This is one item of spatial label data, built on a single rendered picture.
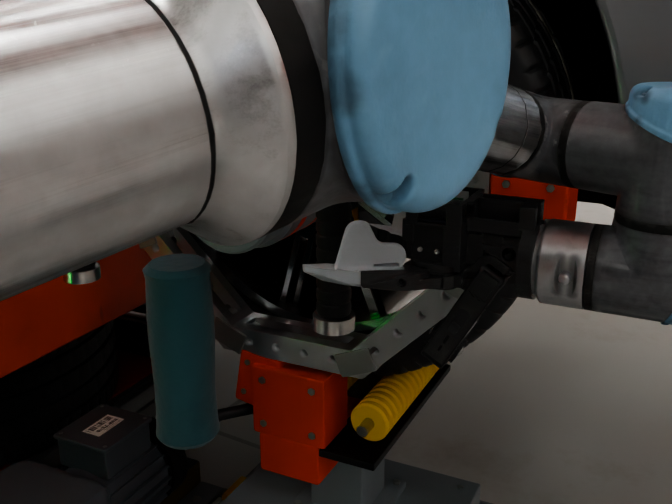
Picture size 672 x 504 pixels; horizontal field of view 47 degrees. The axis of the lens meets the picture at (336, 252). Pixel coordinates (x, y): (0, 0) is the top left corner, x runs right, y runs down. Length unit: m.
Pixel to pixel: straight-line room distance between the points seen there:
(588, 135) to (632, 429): 1.62
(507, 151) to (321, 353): 0.53
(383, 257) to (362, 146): 0.45
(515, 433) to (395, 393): 1.01
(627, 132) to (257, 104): 0.44
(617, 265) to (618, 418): 1.61
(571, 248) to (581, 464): 1.40
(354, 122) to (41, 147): 0.10
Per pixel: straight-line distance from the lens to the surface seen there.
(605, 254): 0.66
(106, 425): 1.31
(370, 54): 0.25
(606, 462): 2.06
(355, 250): 0.69
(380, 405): 1.09
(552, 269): 0.67
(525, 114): 0.65
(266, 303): 1.20
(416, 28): 0.27
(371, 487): 1.39
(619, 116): 0.66
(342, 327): 0.78
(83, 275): 0.97
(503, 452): 2.03
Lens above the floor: 1.07
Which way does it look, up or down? 18 degrees down
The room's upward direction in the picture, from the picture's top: straight up
